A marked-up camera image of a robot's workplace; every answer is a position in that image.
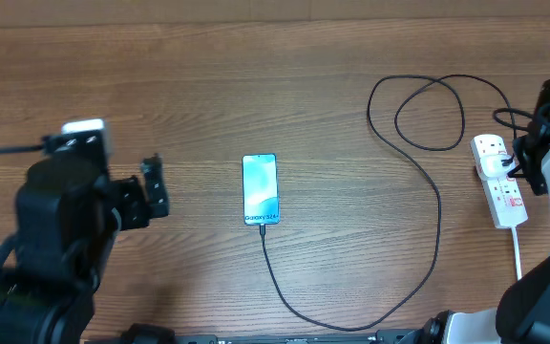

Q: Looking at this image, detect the white power strip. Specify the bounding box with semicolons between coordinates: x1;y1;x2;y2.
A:
470;134;528;229

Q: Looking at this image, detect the black USB charging cable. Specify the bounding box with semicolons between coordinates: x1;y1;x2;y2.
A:
258;74;518;333

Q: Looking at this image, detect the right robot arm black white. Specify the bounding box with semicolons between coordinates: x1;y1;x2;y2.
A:
402;79;550;343

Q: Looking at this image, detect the Samsung Galaxy smartphone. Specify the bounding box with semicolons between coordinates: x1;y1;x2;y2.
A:
242;154;281;226

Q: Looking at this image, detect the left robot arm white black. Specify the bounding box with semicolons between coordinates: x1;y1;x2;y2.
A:
0;152;169;343

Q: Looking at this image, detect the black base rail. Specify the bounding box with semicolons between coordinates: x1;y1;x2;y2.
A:
88;321;444;344

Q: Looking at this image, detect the white charger adapter plug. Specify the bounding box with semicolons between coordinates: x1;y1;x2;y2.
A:
476;154;516;181

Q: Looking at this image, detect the cardboard backdrop wall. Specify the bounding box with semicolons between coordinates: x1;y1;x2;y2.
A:
0;0;550;28

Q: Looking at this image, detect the white power strip cord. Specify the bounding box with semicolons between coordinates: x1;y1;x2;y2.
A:
510;226;523;282

